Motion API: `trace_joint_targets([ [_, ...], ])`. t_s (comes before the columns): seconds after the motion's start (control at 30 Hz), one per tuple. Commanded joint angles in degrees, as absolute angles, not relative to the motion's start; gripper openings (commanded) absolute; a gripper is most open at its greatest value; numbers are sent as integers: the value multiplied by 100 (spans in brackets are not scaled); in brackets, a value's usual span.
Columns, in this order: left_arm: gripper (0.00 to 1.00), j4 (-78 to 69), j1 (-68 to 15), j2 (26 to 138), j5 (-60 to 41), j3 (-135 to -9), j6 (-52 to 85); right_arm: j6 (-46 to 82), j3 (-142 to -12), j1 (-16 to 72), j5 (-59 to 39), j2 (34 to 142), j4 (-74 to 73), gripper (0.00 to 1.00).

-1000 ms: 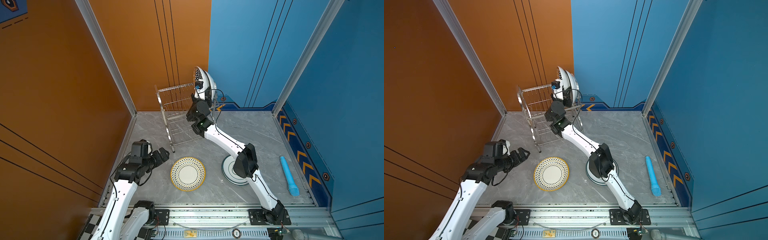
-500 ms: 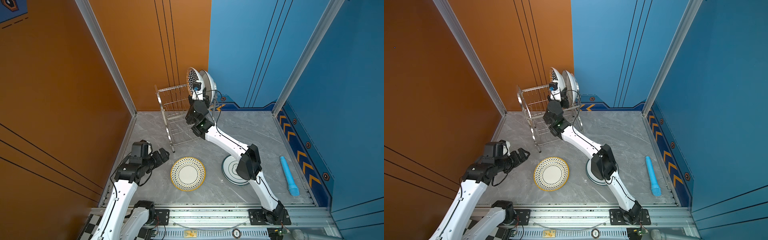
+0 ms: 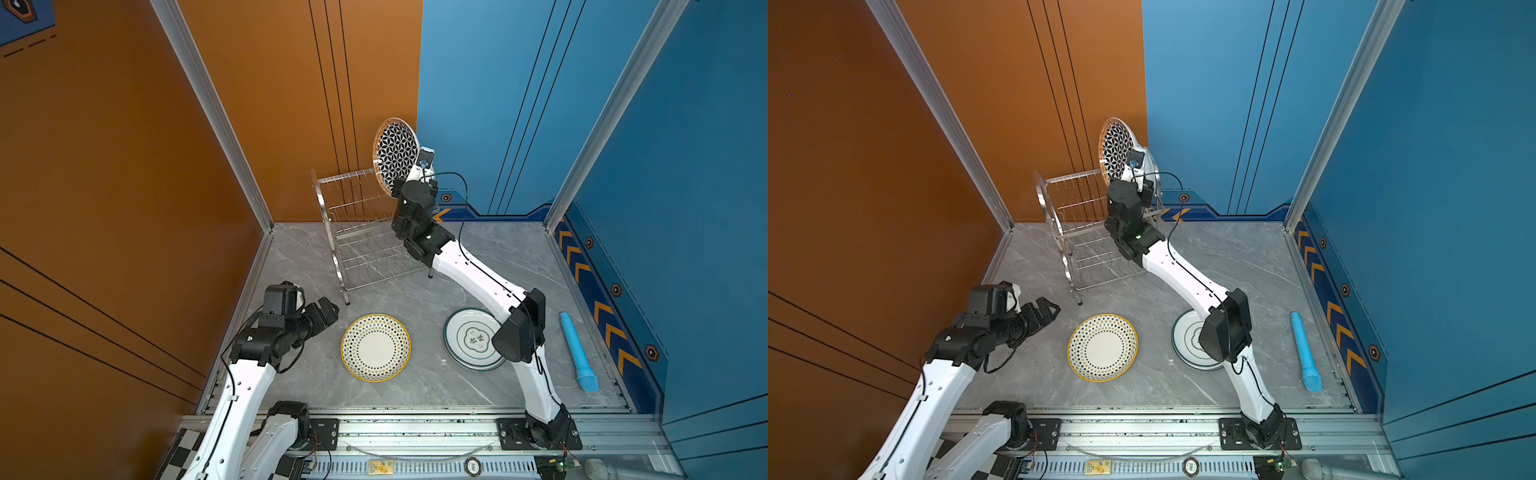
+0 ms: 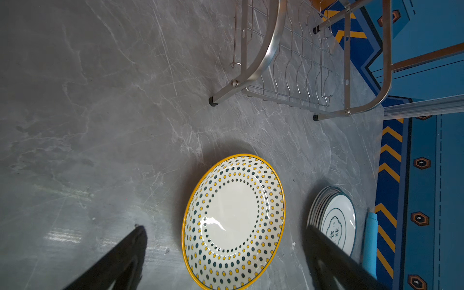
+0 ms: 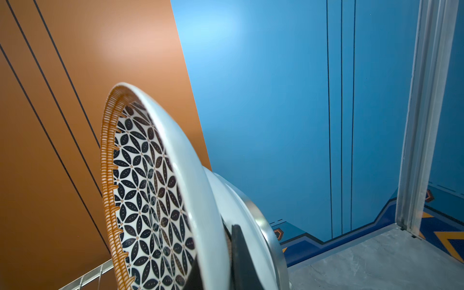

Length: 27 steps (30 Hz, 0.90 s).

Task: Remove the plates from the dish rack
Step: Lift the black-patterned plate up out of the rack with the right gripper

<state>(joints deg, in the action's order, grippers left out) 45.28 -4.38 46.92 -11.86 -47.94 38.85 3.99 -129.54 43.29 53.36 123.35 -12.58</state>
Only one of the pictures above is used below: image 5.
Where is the chrome wire dish rack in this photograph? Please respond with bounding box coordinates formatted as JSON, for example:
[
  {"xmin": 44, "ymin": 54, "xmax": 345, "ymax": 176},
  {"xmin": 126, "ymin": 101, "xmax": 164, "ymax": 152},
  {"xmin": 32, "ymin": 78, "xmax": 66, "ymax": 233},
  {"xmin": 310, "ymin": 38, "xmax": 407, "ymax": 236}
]
[{"xmin": 57, "ymin": 172, "xmax": 291, "ymax": 290}]

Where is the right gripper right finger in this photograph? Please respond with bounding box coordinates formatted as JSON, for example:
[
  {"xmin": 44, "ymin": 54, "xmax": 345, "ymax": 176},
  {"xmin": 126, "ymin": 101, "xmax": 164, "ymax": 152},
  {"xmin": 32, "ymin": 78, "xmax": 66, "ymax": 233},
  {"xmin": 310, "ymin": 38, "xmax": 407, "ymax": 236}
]
[{"xmin": 231, "ymin": 225, "xmax": 263, "ymax": 290}]

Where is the large white plate black rim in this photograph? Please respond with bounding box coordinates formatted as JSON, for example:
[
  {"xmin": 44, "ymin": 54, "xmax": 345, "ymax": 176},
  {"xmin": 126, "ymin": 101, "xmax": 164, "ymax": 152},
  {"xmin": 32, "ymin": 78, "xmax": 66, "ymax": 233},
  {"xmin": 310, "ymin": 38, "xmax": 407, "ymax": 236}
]
[{"xmin": 204, "ymin": 168, "xmax": 278, "ymax": 290}]

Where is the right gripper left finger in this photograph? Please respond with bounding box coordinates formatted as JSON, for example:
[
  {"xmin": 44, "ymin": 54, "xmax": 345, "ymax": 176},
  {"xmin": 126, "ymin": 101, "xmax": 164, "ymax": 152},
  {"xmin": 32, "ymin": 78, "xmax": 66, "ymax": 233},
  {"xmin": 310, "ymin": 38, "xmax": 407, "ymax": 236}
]
[{"xmin": 184, "ymin": 258, "xmax": 204, "ymax": 290}]

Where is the orange rim patterned plate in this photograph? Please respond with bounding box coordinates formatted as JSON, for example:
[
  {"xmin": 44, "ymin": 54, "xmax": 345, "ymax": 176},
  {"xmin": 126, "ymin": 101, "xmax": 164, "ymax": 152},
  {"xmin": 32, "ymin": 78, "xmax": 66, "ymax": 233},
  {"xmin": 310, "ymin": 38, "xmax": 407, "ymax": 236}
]
[{"xmin": 100, "ymin": 82, "xmax": 232, "ymax": 290}]

